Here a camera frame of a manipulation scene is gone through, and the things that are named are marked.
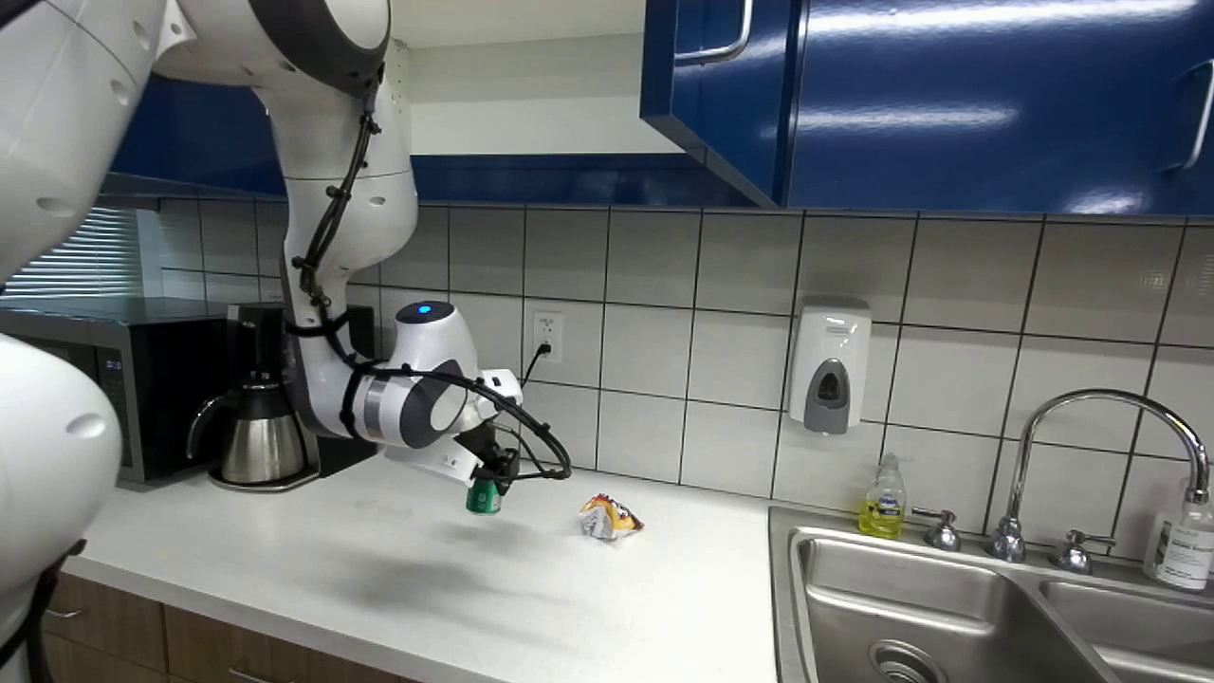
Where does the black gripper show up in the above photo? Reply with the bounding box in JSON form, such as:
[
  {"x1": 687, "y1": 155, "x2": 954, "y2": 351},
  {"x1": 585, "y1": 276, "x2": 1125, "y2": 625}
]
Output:
[{"x1": 456, "y1": 420, "x2": 523, "y2": 495}]

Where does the green soda can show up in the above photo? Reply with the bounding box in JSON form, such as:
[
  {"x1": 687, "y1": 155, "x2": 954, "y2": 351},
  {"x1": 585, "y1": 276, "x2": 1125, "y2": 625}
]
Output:
[{"x1": 461, "y1": 471, "x2": 508, "y2": 520}]

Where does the wooden base cabinet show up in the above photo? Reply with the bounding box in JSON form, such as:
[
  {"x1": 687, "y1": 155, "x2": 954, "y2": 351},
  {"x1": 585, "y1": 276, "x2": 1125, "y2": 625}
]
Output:
[{"x1": 21, "y1": 570, "x2": 419, "y2": 683}]

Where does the open blue cabinet door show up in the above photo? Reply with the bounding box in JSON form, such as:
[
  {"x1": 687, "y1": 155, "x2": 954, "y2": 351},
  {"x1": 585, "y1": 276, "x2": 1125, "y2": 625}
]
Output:
[{"x1": 637, "y1": 0, "x2": 800, "y2": 211}]

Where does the closed blue cabinet door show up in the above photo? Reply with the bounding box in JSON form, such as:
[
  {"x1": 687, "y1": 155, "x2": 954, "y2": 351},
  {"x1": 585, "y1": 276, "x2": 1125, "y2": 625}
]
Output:
[{"x1": 778, "y1": 0, "x2": 1214, "y2": 222}]

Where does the crumpled orange snack packet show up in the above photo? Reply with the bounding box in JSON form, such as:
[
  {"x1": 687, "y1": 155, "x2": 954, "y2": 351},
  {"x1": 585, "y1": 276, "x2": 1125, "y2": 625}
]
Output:
[{"x1": 575, "y1": 490, "x2": 646, "y2": 548}]

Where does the steel coffee carafe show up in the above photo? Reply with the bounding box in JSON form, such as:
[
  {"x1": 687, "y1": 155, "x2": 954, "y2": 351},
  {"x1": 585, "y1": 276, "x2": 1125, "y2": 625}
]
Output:
[{"x1": 182, "y1": 366, "x2": 313, "y2": 490}]

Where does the black coffee maker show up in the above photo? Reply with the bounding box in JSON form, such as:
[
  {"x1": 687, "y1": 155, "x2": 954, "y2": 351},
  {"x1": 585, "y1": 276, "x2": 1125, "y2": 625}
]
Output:
[{"x1": 222, "y1": 299, "x2": 384, "y2": 490}]

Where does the black microwave oven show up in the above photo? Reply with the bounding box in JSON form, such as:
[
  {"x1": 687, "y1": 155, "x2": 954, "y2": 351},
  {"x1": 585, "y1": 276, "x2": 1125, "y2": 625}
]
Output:
[{"x1": 0, "y1": 307, "x2": 239, "y2": 490}]

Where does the yellow dish soap bottle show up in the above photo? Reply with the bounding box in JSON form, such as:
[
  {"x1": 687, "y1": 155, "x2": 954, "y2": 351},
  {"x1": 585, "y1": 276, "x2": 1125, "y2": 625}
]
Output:
[{"x1": 852, "y1": 453, "x2": 909, "y2": 542}]

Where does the stainless steel sink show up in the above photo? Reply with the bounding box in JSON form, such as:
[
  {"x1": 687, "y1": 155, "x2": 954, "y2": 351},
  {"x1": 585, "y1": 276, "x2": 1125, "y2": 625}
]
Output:
[{"x1": 766, "y1": 505, "x2": 1214, "y2": 683}]

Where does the chrome faucet knob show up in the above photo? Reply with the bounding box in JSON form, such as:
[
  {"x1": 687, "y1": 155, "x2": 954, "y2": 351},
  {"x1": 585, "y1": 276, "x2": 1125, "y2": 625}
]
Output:
[
  {"x1": 909, "y1": 505, "x2": 964, "y2": 553},
  {"x1": 1057, "y1": 528, "x2": 1119, "y2": 576}
]

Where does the white slatted window blind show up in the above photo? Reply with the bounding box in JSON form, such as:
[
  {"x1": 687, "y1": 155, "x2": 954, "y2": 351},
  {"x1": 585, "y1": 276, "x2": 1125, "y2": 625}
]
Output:
[{"x1": 0, "y1": 200, "x2": 145, "y2": 307}]

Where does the chrome gooseneck faucet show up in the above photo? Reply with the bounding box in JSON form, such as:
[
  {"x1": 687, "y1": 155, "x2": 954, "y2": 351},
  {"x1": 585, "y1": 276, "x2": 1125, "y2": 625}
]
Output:
[{"x1": 1005, "y1": 385, "x2": 1214, "y2": 562}]

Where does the white hand soap bottle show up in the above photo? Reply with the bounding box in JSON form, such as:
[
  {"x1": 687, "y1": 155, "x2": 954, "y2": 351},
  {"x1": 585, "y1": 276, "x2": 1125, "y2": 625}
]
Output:
[{"x1": 1141, "y1": 488, "x2": 1214, "y2": 598}]

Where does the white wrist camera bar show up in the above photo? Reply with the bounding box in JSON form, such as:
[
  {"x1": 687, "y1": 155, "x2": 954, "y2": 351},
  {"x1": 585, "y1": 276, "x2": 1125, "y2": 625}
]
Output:
[{"x1": 419, "y1": 439, "x2": 480, "y2": 488}]

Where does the black power cord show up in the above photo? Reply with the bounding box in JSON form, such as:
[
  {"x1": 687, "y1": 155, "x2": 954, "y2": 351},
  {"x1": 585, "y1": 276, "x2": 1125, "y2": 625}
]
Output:
[{"x1": 510, "y1": 337, "x2": 558, "y2": 391}]

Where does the white wall power outlet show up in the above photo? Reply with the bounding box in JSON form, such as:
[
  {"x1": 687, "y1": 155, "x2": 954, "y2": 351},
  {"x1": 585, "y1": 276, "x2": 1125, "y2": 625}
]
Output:
[{"x1": 526, "y1": 307, "x2": 570, "y2": 374}]

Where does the blue wall cabinet carcass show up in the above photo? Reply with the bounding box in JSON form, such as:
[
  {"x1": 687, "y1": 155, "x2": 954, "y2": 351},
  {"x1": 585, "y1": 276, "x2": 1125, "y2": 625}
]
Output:
[{"x1": 376, "y1": 0, "x2": 762, "y2": 213}]

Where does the white wall soap dispenser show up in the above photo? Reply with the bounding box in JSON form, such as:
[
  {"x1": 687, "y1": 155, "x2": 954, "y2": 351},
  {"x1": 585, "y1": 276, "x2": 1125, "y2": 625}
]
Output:
[{"x1": 786, "y1": 299, "x2": 877, "y2": 438}]

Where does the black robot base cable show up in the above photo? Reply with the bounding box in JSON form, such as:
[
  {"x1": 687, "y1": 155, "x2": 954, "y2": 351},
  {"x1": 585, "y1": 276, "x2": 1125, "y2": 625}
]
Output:
[{"x1": 0, "y1": 541, "x2": 89, "y2": 683}]

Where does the silver cabinet door handle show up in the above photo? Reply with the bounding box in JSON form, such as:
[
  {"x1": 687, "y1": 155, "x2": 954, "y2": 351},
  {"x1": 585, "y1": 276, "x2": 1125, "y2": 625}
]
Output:
[
  {"x1": 1179, "y1": 54, "x2": 1214, "y2": 175},
  {"x1": 672, "y1": 0, "x2": 757, "y2": 70}
]

